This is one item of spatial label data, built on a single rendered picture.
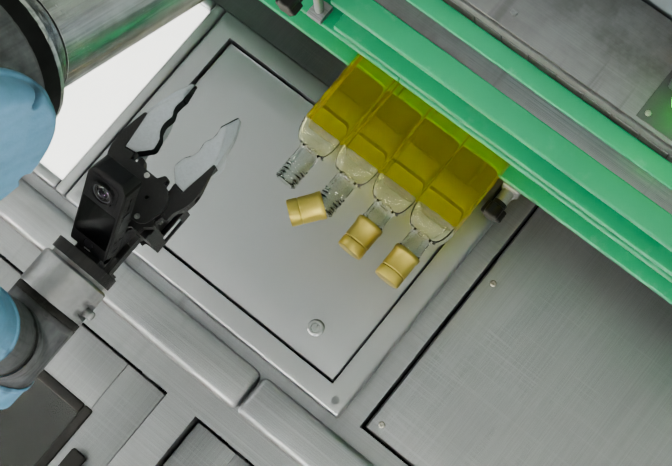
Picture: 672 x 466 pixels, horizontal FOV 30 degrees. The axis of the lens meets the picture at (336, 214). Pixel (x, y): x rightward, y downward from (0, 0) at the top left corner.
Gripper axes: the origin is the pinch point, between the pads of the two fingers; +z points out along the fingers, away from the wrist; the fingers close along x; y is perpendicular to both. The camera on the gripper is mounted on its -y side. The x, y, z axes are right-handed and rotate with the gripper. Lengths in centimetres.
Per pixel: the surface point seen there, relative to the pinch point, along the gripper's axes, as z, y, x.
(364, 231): 4.9, 28.3, 14.7
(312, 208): 3.3, 28.4, 8.0
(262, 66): 17.3, 43.3, -13.8
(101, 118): -2.3, 41.8, -25.8
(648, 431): 10, 47, 56
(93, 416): -33, 47, -1
